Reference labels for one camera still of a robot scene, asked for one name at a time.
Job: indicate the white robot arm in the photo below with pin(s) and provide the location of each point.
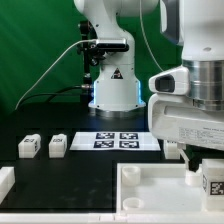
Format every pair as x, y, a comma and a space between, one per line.
196, 25

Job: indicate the printed marker sheet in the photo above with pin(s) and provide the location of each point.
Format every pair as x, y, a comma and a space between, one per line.
130, 141

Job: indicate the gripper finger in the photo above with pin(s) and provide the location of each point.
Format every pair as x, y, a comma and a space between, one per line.
191, 160

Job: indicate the white square tabletop part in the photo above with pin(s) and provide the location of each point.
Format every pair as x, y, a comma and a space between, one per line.
158, 188

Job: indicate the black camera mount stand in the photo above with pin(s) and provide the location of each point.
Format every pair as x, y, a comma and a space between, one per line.
92, 55

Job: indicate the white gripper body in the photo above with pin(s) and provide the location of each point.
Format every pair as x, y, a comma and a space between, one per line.
174, 118

